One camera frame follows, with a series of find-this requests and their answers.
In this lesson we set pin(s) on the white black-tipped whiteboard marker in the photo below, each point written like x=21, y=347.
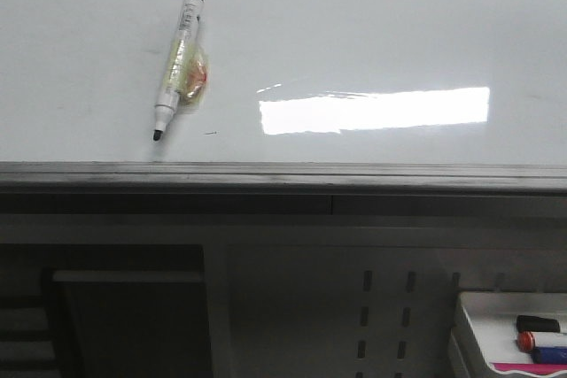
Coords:
x=176, y=81

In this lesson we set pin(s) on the white whiteboard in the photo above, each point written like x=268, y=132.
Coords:
x=465, y=82

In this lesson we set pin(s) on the white perforated metal panel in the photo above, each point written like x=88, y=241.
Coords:
x=322, y=311

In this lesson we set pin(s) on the dark cabinet door panel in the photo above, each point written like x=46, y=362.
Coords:
x=138, y=323

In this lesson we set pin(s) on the white plastic storage tray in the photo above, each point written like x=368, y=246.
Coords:
x=485, y=330

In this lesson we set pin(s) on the red-capped white marker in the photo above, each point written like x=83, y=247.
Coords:
x=528, y=341

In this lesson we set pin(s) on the blue marker in tray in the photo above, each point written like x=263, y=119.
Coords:
x=549, y=355

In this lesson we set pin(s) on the pink item in tray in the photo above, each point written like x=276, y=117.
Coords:
x=538, y=369

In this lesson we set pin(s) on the grey aluminium whiteboard tray rail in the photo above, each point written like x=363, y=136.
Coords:
x=295, y=177

